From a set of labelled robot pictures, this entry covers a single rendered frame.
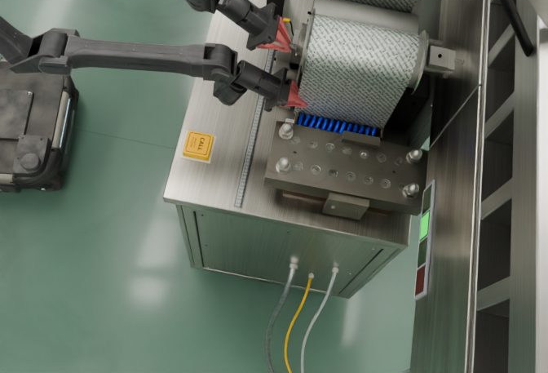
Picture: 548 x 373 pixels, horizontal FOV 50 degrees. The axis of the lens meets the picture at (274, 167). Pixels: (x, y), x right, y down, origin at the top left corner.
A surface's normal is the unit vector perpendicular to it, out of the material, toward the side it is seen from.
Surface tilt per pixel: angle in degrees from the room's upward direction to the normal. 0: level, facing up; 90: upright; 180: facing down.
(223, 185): 0
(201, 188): 0
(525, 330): 90
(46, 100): 0
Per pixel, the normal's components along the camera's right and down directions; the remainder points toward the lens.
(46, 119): 0.07, -0.38
